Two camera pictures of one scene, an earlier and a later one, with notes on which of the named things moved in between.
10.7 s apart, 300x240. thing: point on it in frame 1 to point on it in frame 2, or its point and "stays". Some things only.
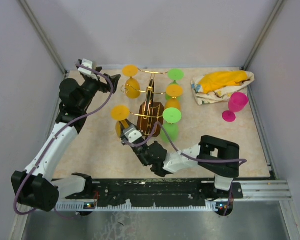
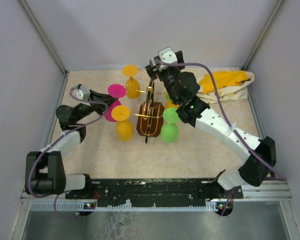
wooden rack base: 150,113 stays
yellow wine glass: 120,113 stays
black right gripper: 128,123 to 153,72
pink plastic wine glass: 237,101 to 118,90
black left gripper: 103,87 to 95,96
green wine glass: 171,116 stays
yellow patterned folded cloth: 217,86 stays
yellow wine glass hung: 132,87 stays
